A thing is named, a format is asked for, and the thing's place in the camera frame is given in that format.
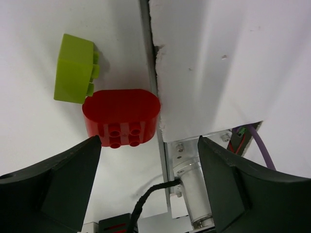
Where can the white raised front panel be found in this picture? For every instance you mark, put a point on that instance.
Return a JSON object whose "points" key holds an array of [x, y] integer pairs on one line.
{"points": [[225, 63]]}

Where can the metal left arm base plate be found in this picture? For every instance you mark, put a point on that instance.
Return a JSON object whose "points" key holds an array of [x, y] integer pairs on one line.
{"points": [[190, 197]]}

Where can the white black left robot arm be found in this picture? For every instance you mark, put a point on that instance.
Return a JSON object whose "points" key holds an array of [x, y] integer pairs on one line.
{"points": [[220, 188]]}

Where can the lime lego brick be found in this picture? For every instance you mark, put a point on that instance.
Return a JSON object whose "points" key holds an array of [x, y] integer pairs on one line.
{"points": [[77, 68]]}

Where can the red curved lego brick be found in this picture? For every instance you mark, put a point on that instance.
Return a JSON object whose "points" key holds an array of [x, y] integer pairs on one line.
{"points": [[121, 117]]}

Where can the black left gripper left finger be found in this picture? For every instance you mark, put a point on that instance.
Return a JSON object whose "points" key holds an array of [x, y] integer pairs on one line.
{"points": [[51, 196]]}

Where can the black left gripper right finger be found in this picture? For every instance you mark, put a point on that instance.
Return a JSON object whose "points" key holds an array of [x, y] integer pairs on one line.
{"points": [[246, 197]]}

